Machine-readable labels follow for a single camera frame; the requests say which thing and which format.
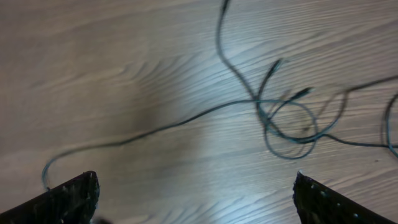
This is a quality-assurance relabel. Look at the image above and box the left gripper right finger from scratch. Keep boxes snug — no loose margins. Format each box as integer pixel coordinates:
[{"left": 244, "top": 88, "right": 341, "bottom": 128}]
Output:
[{"left": 293, "top": 172, "right": 396, "bottom": 224}]

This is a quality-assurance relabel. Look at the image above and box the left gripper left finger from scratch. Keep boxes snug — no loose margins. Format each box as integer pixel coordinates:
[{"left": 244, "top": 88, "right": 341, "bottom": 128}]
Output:
[{"left": 1, "top": 171, "right": 100, "bottom": 224}]

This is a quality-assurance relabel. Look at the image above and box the black cable bundle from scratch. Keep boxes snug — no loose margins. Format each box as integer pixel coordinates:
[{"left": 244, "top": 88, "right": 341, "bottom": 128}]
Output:
[{"left": 41, "top": 0, "right": 398, "bottom": 191}]

